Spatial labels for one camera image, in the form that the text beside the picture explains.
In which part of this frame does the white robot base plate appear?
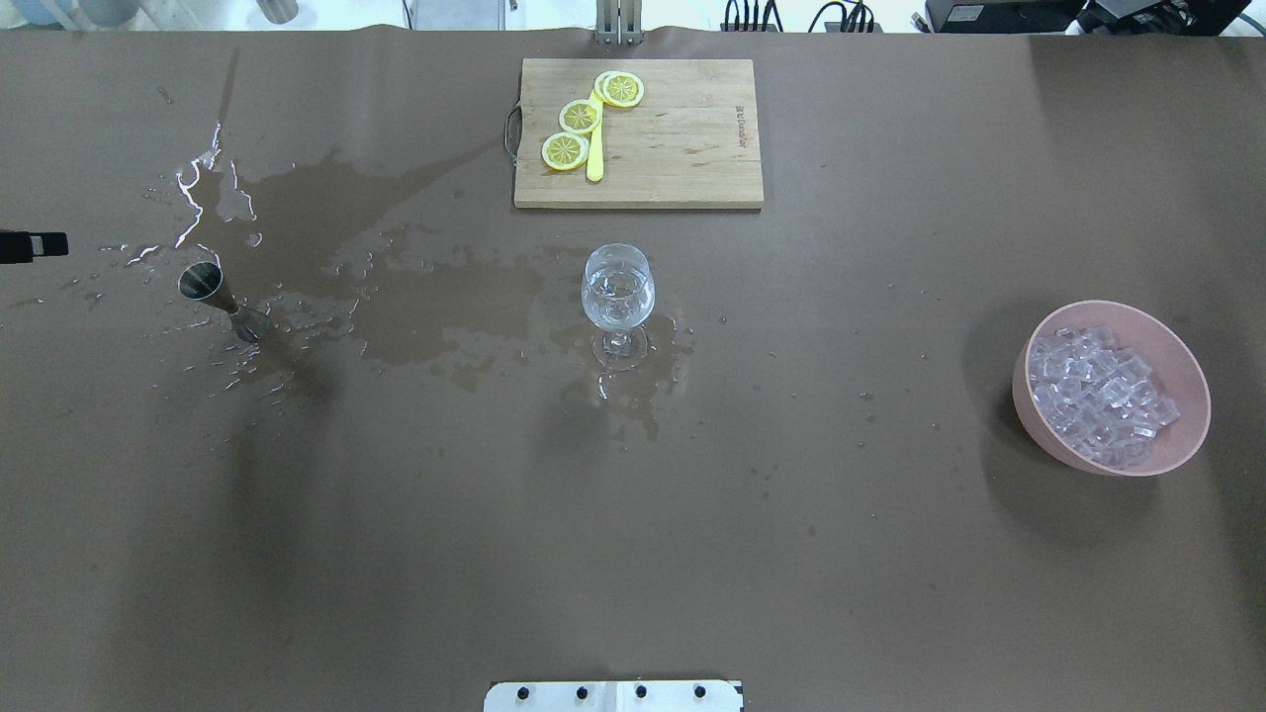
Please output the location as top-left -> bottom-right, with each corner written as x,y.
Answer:
484,679 -> 746,711

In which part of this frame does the wooden cutting board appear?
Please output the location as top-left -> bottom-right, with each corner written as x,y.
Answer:
511,58 -> 765,209

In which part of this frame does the lemon slice middle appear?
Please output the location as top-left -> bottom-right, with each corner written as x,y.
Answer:
558,98 -> 604,136

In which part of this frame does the aluminium frame post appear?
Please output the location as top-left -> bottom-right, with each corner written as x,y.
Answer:
592,0 -> 644,46

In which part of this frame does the yellow plastic knife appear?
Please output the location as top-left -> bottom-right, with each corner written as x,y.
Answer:
585,90 -> 605,184

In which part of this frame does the lemon slice lower left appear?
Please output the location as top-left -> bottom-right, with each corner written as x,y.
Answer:
541,132 -> 589,171

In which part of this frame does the pink bowl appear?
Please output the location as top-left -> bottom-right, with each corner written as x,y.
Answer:
1009,302 -> 1212,478

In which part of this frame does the steel jigger cup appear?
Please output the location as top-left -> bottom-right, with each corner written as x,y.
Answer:
179,261 -> 273,343

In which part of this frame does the clear ice cubes pile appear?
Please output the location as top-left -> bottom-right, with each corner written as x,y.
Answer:
1025,323 -> 1181,470

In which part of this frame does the clear wine glass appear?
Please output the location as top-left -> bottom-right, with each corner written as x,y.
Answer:
582,243 -> 656,371

